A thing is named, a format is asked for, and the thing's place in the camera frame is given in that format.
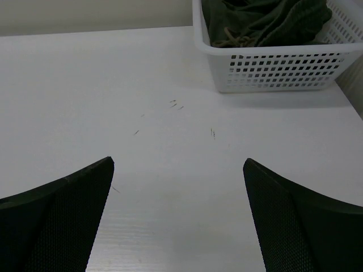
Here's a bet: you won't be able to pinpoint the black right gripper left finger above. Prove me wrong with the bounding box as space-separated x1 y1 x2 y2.
1 156 115 271

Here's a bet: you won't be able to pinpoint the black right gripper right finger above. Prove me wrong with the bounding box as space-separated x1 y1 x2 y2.
243 158 362 271

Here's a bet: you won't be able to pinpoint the dark green shorts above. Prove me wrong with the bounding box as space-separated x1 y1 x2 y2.
201 0 332 48

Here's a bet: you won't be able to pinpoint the white plastic basket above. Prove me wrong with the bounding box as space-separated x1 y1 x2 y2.
192 1 362 93

